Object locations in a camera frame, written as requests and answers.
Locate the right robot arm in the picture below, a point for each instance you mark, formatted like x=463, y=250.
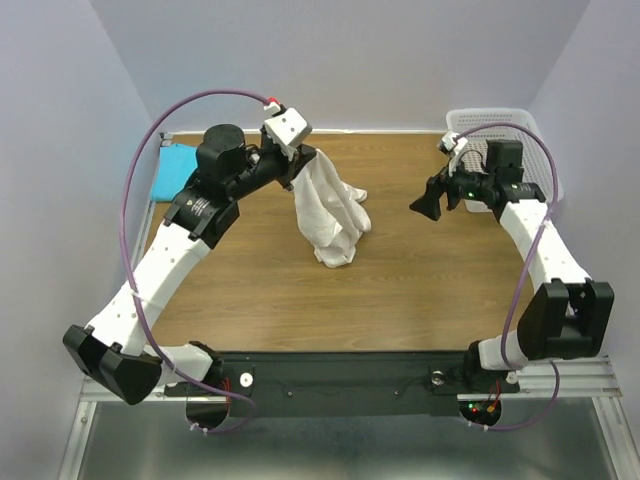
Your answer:
x=569, y=312

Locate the folded blue t shirt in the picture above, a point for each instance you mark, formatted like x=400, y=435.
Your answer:
x=176, y=164

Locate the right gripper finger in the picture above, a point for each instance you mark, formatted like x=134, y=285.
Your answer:
x=427, y=206
x=437, y=185

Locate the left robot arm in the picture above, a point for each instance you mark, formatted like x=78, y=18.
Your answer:
x=113, y=348

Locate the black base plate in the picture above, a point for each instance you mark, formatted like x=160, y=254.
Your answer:
x=342, y=384

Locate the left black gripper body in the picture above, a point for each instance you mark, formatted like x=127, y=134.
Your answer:
x=267, y=162

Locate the white t shirt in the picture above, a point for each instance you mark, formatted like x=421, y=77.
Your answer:
x=329, y=211

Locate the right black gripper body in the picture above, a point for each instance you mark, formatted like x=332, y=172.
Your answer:
x=471, y=184

